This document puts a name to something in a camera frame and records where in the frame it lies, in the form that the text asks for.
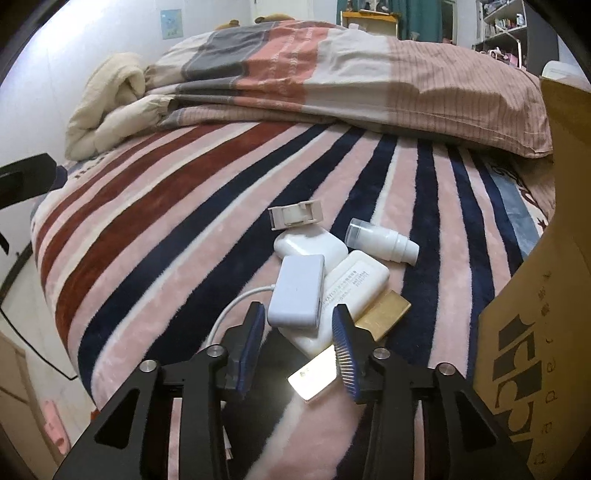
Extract gold box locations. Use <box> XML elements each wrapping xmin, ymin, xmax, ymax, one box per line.
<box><xmin>356</xmin><ymin>291</ymin><xmax>411</xmax><ymax>342</ymax></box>

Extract white rounded power bank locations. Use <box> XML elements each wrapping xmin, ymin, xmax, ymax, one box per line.
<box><xmin>279</xmin><ymin>250</ymin><xmax>390</xmax><ymax>359</ymax></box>

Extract cardboard box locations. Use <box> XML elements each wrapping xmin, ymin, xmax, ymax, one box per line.
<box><xmin>474</xmin><ymin>79</ymin><xmax>590</xmax><ymax>479</ymax></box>

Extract cream fleece blanket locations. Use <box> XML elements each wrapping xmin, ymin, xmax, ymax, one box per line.
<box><xmin>65</xmin><ymin>52</ymin><xmax>176</xmax><ymax>162</ymax></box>

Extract striped plush blanket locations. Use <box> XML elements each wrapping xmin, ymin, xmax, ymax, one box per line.
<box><xmin>31</xmin><ymin>120</ymin><xmax>555</xmax><ymax>480</ymax></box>

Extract white spray bottle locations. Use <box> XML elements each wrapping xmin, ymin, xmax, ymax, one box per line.
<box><xmin>345</xmin><ymin>218</ymin><xmax>420</xmax><ymax>266</ymax></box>

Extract brown teddy bear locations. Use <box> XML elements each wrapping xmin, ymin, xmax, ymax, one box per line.
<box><xmin>216</xmin><ymin>19</ymin><xmax>240</xmax><ymax>30</ymax></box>
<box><xmin>253</xmin><ymin>13</ymin><xmax>294</xmax><ymax>24</ymax></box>

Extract white plastic clip holder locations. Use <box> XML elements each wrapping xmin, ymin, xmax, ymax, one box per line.
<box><xmin>267</xmin><ymin>200</ymin><xmax>324</xmax><ymax>231</ymax></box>

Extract patchwork pink grey duvet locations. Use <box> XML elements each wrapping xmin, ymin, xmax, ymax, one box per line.
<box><xmin>145</xmin><ymin>20</ymin><xmax>553</xmax><ymax>159</ymax></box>

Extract yellow white cabinet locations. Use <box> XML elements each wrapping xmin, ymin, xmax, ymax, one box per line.
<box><xmin>339</xmin><ymin>10</ymin><xmax>400</xmax><ymax>38</ymax></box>

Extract bookshelf with items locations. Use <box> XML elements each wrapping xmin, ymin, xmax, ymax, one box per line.
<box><xmin>473</xmin><ymin>0</ymin><xmax>547</xmax><ymax>75</ymax></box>

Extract teal curtain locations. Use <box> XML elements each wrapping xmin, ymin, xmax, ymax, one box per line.
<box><xmin>337</xmin><ymin>0</ymin><xmax>444</xmax><ymax>43</ymax></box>

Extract wall poster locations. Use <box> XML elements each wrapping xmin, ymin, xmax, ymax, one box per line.
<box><xmin>159</xmin><ymin>9</ymin><xmax>183</xmax><ymax>40</ymax></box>

